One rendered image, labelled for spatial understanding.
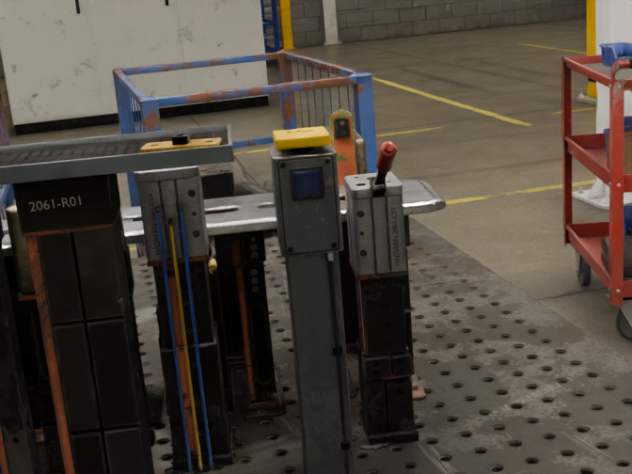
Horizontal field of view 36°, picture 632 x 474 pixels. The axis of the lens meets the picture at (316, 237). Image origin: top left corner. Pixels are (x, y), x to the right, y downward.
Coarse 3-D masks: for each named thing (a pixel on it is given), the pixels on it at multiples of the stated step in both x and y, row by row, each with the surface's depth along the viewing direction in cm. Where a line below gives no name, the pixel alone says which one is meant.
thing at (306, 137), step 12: (276, 132) 110; (288, 132) 109; (300, 132) 109; (312, 132) 108; (324, 132) 108; (276, 144) 106; (288, 144) 106; (300, 144) 106; (312, 144) 106; (324, 144) 106
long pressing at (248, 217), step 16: (416, 192) 145; (432, 192) 146; (128, 208) 150; (208, 208) 146; (224, 208) 146; (240, 208) 144; (256, 208) 143; (272, 208) 143; (416, 208) 137; (432, 208) 138; (128, 224) 140; (208, 224) 135; (224, 224) 135; (240, 224) 135; (256, 224) 136; (272, 224) 136; (128, 240) 134; (144, 240) 135
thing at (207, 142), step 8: (176, 136) 105; (184, 136) 105; (152, 144) 107; (160, 144) 107; (168, 144) 106; (176, 144) 105; (184, 144) 105; (192, 144) 105; (200, 144) 105; (208, 144) 104; (216, 144) 104
